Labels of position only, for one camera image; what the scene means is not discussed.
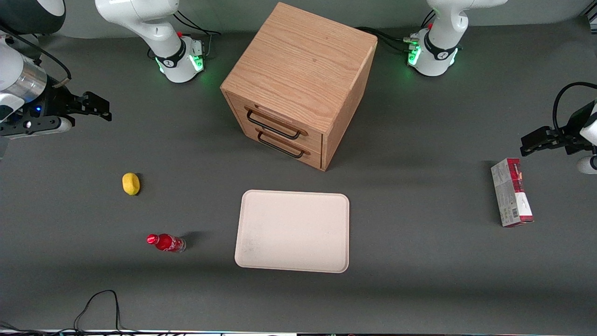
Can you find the yellow lemon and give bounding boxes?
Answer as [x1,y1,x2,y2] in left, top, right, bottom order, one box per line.
[122,173,140,196]

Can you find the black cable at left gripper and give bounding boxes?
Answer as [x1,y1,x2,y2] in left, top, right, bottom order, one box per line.
[552,82,597,132]

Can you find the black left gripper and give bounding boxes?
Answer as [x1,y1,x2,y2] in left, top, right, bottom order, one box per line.
[520,100,597,157]

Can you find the black cables at arm base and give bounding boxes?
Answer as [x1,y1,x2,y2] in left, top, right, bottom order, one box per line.
[174,10,222,59]
[356,10,437,53]

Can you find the black cables at right arm base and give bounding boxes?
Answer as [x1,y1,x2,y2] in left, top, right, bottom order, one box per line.
[174,10,222,59]

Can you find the black cable on table edge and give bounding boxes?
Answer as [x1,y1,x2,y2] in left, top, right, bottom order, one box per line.
[74,290,123,333]

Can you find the wooden drawer shallow front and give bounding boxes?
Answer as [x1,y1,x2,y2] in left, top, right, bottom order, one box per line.
[227,92,324,151]

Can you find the cream plastic tray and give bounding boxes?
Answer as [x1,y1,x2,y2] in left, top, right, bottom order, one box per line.
[235,189,350,273]

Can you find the wooden drawer cabinet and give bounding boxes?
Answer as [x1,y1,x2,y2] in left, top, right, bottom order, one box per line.
[220,2,378,172]

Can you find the grey and red carton box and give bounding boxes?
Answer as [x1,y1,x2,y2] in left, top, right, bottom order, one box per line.
[491,158,534,228]

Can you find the black cables at left arm base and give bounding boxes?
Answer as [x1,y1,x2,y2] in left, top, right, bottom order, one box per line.
[356,10,437,53]

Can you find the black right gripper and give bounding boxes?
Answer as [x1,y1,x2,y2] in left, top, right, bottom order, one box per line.
[32,84,113,122]

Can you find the wooden drawer deep front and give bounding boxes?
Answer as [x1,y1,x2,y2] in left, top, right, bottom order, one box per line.
[242,125,323,170]

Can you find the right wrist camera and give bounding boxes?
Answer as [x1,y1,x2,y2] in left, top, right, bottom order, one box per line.
[0,114,74,140]

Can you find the black cable along right arm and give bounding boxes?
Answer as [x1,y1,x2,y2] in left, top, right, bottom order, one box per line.
[0,26,72,89]

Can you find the red coke bottle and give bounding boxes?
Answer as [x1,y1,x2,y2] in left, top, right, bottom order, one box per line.
[146,233,187,253]

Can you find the black metal drawer handle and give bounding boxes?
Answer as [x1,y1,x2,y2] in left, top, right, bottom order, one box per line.
[246,109,302,140]
[257,131,305,159]

